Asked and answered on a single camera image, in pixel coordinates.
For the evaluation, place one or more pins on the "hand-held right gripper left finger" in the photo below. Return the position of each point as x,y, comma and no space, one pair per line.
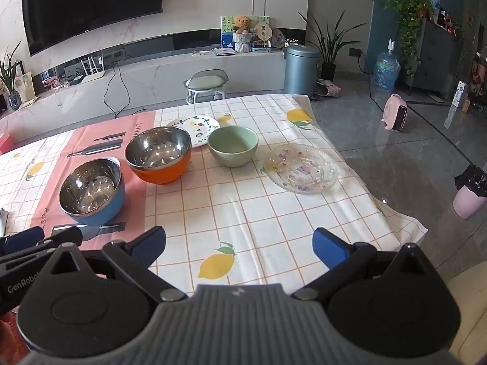
150,247

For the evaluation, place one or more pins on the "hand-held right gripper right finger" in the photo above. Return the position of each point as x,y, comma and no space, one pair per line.
329,251

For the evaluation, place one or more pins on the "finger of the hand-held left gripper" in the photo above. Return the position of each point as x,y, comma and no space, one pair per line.
23,240
64,235

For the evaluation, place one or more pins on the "blue steel bowl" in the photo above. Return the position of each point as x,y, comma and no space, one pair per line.
91,190

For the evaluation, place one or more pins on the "clear glass flowered plate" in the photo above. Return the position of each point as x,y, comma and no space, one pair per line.
300,169

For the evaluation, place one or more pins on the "orange steel bowl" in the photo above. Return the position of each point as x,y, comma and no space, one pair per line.
159,148

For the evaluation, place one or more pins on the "green ceramic bowl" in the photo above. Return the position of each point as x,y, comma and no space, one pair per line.
232,156

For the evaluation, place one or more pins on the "white fruit-printed plate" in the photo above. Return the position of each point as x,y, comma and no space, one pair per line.
201,129

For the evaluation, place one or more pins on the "grey metal object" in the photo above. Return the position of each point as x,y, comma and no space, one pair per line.
3,220

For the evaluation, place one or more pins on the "plant in blue vase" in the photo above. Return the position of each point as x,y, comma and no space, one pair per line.
13,99

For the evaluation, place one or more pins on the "pink waste bin black bag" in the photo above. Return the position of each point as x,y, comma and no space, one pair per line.
467,201

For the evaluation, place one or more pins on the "pink space heater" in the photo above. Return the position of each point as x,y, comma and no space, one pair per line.
393,112

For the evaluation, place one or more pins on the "pink picture card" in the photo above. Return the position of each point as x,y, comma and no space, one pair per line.
52,82

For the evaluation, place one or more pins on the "portrait drawing card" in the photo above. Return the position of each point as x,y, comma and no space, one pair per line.
26,85

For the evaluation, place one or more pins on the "white router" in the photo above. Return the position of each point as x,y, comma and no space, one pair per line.
93,78

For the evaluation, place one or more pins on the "white marble media console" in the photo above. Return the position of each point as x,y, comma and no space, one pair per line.
159,80

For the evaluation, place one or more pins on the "white stool with green seat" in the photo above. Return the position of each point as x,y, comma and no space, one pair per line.
205,81

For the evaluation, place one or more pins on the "grey-blue trash can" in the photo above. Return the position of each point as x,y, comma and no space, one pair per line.
300,70

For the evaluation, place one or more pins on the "blue water jug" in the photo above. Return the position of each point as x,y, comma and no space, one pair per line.
386,72

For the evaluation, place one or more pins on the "tall white box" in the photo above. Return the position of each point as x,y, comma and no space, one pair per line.
458,100

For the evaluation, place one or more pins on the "long-leaf potted plant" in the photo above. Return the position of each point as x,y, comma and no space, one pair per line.
329,49

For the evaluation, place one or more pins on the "silver flat device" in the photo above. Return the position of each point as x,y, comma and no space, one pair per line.
225,52

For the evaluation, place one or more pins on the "decorative display plate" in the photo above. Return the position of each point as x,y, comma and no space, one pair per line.
279,38

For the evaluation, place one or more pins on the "grey drawer cabinet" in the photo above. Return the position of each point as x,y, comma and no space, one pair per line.
441,61

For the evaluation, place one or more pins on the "green and blue painting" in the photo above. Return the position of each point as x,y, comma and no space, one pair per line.
226,30

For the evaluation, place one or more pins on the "round paper fan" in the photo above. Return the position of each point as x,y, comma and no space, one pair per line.
263,30

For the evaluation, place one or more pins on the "brown teddy bear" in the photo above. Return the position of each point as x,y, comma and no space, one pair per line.
242,26

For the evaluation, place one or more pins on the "trailing pothos plant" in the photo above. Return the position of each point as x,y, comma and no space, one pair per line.
409,15

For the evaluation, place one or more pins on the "black wall socket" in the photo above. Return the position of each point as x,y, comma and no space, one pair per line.
355,51

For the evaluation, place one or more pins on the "black wall television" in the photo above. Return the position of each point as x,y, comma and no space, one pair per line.
91,3

